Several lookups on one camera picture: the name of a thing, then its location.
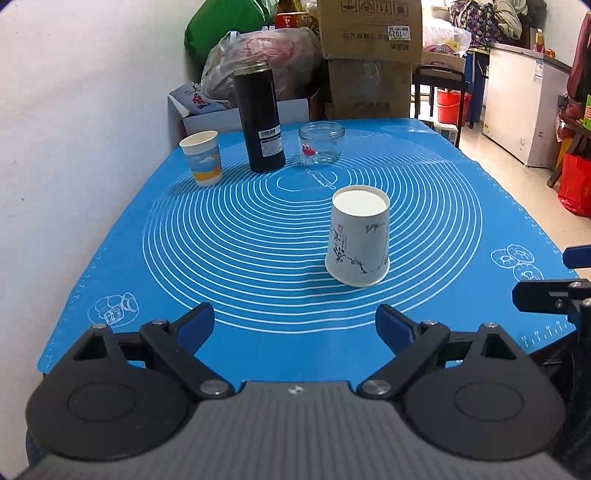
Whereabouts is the black metal chair frame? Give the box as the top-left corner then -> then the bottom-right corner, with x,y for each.
410,64 -> 467,149

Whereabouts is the white ink-print paper cup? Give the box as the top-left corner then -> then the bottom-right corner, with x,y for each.
324,185 -> 391,289

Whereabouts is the red bucket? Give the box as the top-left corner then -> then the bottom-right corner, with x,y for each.
436,88 -> 473,127

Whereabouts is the clear glass jar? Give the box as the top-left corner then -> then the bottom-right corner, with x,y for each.
298,121 -> 346,166

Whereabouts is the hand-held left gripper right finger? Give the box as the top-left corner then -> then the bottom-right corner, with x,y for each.
358,304 -> 523,400

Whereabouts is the white open carton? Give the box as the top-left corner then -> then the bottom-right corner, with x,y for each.
168,82 -> 311,149

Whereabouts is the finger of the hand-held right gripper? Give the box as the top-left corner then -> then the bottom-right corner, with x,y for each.
512,279 -> 591,325
562,246 -> 591,269

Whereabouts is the plain cardboard box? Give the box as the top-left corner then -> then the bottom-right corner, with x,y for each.
327,58 -> 414,121

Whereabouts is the patterned cloth pile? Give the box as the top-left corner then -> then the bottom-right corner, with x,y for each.
450,0 -> 523,47

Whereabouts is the green bag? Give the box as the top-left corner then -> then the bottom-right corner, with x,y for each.
184,0 -> 279,71

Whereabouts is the large cardboard box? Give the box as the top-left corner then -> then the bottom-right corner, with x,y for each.
316,0 -> 424,64

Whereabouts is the black thermos bottle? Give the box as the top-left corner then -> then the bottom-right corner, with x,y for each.
232,60 -> 287,174

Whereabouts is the blue silicone baking mat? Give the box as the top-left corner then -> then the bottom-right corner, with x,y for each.
37,117 -> 583,385

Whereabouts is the clear plastic bag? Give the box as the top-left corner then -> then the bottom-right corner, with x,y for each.
200,25 -> 324,110

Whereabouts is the red shopping bag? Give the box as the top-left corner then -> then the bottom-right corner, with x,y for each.
556,152 -> 591,219

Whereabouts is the blue orange print paper cup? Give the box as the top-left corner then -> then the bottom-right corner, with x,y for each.
179,130 -> 223,188

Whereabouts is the white plastic bag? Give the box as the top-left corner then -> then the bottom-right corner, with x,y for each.
422,17 -> 472,52

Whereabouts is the white chest freezer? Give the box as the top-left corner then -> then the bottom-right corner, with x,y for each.
481,41 -> 574,169

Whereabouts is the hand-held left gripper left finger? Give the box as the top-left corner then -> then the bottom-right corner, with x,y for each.
74,302 -> 234,400

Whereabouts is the red snack box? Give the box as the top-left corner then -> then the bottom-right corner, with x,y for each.
275,11 -> 319,31

